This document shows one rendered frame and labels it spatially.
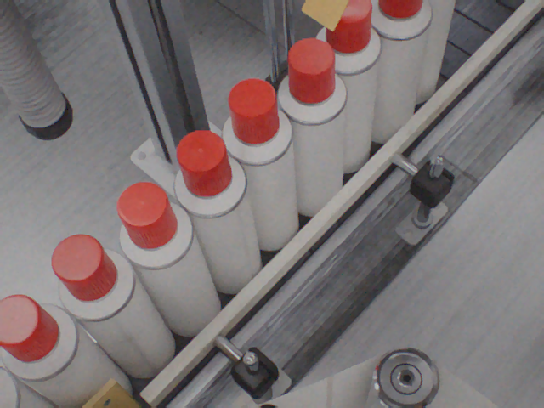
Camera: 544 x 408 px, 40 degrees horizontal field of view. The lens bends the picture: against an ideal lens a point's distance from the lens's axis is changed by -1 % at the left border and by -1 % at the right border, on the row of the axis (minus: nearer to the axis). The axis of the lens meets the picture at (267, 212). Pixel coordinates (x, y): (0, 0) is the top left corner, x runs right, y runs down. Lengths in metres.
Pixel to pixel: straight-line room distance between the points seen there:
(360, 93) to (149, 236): 0.22
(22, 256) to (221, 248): 0.28
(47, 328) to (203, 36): 0.49
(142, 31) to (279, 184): 0.16
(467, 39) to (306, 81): 0.32
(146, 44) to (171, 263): 0.19
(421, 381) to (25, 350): 0.23
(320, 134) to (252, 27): 0.34
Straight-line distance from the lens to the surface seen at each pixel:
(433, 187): 0.66
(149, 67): 0.62
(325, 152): 0.58
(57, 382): 0.51
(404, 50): 0.61
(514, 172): 0.73
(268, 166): 0.54
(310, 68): 0.52
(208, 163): 0.48
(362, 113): 0.62
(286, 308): 0.68
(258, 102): 0.50
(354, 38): 0.56
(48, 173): 0.82
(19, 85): 0.48
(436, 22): 0.66
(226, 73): 0.84
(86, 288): 0.48
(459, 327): 0.66
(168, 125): 0.69
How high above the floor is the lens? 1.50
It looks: 63 degrees down
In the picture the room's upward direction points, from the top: 8 degrees counter-clockwise
